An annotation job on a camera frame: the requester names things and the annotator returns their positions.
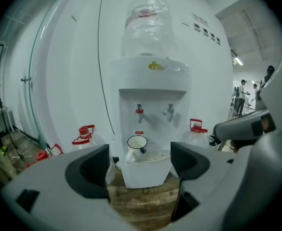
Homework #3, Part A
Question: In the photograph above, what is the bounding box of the wall sign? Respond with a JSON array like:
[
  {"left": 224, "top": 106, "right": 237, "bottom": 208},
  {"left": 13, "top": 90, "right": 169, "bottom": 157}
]
[{"left": 192, "top": 13, "right": 209, "bottom": 26}]

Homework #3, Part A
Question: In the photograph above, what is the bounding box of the large bottle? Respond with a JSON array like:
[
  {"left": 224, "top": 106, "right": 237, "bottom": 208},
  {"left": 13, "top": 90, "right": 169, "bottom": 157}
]
[{"left": 121, "top": 0, "right": 178, "bottom": 58}]

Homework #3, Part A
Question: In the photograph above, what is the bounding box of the beige trash bin black bag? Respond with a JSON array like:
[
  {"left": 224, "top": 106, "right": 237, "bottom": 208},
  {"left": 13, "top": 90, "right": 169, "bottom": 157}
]
[{"left": 207, "top": 134, "right": 223, "bottom": 147}]

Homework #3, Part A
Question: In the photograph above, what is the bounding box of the clear water jug red handle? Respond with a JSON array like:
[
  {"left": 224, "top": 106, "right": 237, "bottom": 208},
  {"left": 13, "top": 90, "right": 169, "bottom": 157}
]
[
  {"left": 71, "top": 124, "right": 118, "bottom": 185},
  {"left": 182, "top": 118, "right": 211, "bottom": 149},
  {"left": 24, "top": 142, "right": 65, "bottom": 169}
]

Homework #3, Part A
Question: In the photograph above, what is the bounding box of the black tripod stand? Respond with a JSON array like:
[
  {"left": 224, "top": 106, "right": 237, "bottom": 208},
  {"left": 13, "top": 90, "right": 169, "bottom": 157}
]
[{"left": 0, "top": 80, "right": 33, "bottom": 171}]

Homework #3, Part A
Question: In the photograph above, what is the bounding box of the black wall cable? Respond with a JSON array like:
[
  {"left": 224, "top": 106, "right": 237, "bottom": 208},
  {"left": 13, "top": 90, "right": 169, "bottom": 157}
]
[{"left": 97, "top": 0, "right": 116, "bottom": 143}]

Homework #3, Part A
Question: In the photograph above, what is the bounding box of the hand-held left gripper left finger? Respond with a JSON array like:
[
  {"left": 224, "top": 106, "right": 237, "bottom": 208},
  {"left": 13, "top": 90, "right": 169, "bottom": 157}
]
[{"left": 0, "top": 143, "right": 137, "bottom": 231}]

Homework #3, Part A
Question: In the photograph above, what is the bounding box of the white enamel cup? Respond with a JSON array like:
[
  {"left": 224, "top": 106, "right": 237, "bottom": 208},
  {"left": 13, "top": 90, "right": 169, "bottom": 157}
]
[{"left": 124, "top": 134, "right": 148, "bottom": 165}]

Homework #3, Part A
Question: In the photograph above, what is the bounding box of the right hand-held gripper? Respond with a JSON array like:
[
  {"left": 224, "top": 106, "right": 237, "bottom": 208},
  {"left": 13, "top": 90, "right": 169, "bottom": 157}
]
[{"left": 214, "top": 52, "right": 282, "bottom": 231}]

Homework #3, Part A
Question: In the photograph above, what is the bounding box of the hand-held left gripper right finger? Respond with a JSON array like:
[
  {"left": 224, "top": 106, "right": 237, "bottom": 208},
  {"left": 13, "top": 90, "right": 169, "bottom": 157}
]
[{"left": 154, "top": 141, "right": 249, "bottom": 231}]

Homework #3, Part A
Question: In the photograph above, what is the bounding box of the white drip tray grille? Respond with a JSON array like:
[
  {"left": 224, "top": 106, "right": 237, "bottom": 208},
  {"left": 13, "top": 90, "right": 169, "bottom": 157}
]
[{"left": 143, "top": 148, "right": 173, "bottom": 161}]

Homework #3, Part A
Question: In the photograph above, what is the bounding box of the frosted glass door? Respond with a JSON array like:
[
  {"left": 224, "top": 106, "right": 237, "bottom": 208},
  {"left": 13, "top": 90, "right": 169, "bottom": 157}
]
[{"left": 28, "top": 0, "right": 84, "bottom": 152}]

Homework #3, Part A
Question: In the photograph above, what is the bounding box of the white water dispenser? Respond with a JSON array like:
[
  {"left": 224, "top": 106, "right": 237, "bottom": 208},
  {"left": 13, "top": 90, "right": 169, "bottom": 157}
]
[{"left": 109, "top": 53, "right": 194, "bottom": 190}]

